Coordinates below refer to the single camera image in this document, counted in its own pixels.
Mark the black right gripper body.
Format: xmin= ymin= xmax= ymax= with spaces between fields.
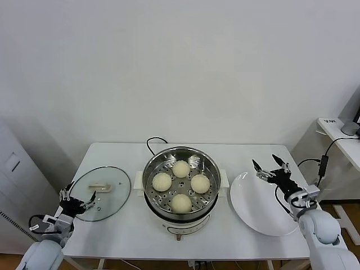
xmin=268 ymin=170 xmax=301 ymax=196

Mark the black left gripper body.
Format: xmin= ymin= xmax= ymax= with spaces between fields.
xmin=61 ymin=196 xmax=85 ymax=219

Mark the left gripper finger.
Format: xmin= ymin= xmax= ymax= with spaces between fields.
xmin=83 ymin=191 xmax=97 ymax=210
xmin=58 ymin=182 xmax=74 ymax=201

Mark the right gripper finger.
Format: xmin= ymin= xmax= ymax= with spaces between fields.
xmin=272 ymin=154 xmax=290 ymax=174
xmin=252 ymin=159 xmax=272 ymax=181

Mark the round glass pot lid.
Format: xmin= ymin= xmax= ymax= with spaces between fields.
xmin=68 ymin=166 xmax=132 ymax=222

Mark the white steamed baozi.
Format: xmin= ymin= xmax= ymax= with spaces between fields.
xmin=152 ymin=172 xmax=173 ymax=192
xmin=172 ymin=160 xmax=191 ymax=178
xmin=170 ymin=193 xmax=193 ymax=214
xmin=190 ymin=174 xmax=211 ymax=195

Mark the perforated steel steamer basket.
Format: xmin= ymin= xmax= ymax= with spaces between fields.
xmin=134 ymin=146 xmax=229 ymax=223

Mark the large white plate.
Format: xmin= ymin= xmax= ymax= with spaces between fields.
xmin=229 ymin=170 xmax=303 ymax=237

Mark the white metal cabinet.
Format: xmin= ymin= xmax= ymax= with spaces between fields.
xmin=0 ymin=123 xmax=64 ymax=255

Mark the white side desk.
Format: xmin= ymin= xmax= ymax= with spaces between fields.
xmin=291 ymin=116 xmax=360 ymax=244

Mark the monitor with grey stand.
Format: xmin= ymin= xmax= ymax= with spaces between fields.
xmin=339 ymin=85 xmax=360 ymax=136

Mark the white power strip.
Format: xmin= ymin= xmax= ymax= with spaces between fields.
xmin=187 ymin=260 xmax=209 ymax=270

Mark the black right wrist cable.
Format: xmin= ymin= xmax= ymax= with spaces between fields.
xmin=274 ymin=187 xmax=299 ymax=223

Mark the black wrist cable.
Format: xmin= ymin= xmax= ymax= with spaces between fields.
xmin=274 ymin=187 xmax=299 ymax=223
xmin=28 ymin=215 xmax=50 ymax=235

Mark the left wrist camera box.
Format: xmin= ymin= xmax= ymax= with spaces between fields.
xmin=42 ymin=214 xmax=74 ymax=234

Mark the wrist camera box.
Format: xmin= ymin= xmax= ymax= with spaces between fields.
xmin=305 ymin=184 xmax=321 ymax=202
xmin=42 ymin=214 xmax=74 ymax=234

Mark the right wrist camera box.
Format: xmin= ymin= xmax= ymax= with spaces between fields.
xmin=305 ymin=184 xmax=321 ymax=202

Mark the black cable with adapter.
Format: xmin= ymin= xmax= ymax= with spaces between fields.
xmin=297 ymin=137 xmax=360 ymax=197

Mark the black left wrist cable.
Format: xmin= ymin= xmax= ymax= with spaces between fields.
xmin=28 ymin=215 xmax=50 ymax=235

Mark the black cooker power cord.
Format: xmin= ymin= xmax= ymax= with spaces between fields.
xmin=146 ymin=137 xmax=169 ymax=158

